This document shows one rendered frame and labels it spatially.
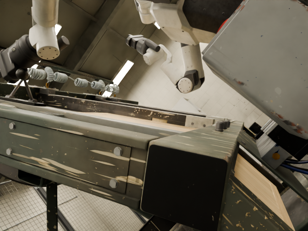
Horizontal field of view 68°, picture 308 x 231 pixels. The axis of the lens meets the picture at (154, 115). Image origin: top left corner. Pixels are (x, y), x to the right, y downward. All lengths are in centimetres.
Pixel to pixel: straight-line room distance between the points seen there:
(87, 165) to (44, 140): 11
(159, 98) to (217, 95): 160
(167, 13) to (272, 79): 59
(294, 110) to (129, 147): 23
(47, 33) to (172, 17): 40
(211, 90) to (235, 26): 588
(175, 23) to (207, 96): 541
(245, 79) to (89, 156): 27
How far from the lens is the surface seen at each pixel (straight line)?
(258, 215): 34
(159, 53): 126
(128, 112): 119
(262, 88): 31
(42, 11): 73
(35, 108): 87
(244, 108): 611
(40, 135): 48
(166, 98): 646
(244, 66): 32
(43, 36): 81
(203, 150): 33
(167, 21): 86
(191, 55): 113
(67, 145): 43
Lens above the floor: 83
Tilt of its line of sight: 17 degrees up
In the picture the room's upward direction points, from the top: 47 degrees counter-clockwise
